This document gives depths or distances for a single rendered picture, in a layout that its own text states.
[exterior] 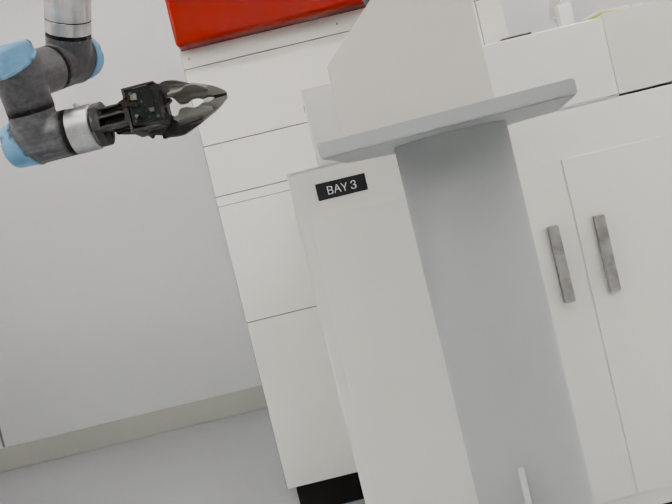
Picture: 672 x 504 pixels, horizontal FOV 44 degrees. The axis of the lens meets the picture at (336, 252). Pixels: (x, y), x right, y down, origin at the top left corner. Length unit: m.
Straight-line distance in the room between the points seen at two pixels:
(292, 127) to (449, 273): 1.07
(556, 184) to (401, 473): 0.59
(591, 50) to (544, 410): 0.70
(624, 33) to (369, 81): 0.65
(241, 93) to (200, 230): 1.56
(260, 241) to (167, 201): 1.57
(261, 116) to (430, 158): 1.06
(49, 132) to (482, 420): 0.79
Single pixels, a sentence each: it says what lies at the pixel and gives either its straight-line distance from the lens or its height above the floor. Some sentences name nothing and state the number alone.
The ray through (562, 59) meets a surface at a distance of 1.57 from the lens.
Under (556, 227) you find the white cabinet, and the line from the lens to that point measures 1.53.
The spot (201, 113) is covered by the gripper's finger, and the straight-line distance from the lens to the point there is 1.38.
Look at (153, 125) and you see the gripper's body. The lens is 1.34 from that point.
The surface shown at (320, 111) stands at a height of 0.91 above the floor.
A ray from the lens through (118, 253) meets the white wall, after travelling 3.69.
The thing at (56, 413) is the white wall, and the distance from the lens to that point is 3.85.
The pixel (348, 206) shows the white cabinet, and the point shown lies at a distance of 1.48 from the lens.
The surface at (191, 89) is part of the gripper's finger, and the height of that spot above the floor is 0.98.
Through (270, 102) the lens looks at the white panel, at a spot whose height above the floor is 1.04.
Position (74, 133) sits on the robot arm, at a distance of 1.39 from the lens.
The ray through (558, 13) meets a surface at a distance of 1.88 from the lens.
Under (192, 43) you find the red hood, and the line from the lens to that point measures 2.13.
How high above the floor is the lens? 0.72
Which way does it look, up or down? 2 degrees down
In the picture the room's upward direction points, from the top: 14 degrees counter-clockwise
